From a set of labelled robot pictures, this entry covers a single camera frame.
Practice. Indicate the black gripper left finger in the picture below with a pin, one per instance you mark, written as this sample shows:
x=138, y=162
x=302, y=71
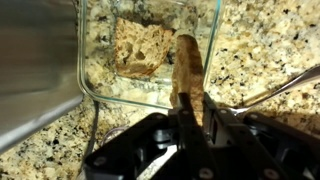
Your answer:
x=160, y=150

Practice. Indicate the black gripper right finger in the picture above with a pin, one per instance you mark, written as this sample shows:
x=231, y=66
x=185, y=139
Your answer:
x=253, y=146

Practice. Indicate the brown bread slice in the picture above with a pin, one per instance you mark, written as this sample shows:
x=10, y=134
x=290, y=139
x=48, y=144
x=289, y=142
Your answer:
x=188, y=73
x=140, y=50

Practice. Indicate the stainless steel toaster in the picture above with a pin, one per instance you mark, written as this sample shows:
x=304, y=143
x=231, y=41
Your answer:
x=33, y=66

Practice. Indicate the shiny metal utensil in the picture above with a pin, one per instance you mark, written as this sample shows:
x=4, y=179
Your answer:
x=286, y=85

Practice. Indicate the clear glass food container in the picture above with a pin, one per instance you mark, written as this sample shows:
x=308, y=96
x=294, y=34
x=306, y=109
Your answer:
x=100, y=90

